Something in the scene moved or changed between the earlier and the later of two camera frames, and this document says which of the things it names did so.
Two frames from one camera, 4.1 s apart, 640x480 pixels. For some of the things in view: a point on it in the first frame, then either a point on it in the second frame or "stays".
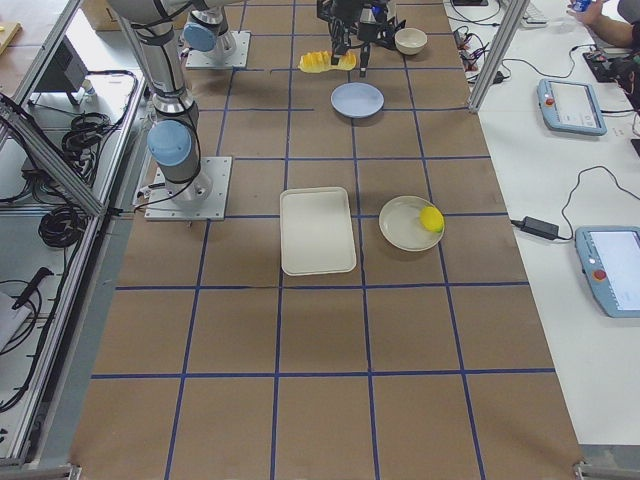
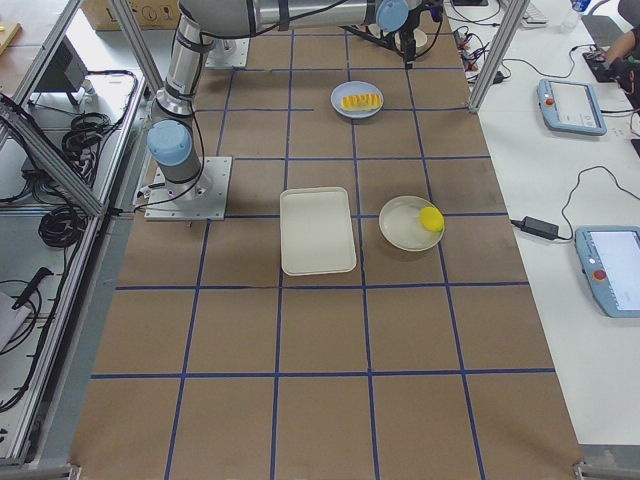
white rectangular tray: (316, 231) stays
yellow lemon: (432, 219) stays
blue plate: (357, 100) stays
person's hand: (592, 15) → (615, 51)
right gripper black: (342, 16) → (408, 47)
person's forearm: (618, 33) → (624, 45)
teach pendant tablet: (570, 106) stays
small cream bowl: (410, 41) stays
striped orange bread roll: (320, 61) → (361, 101)
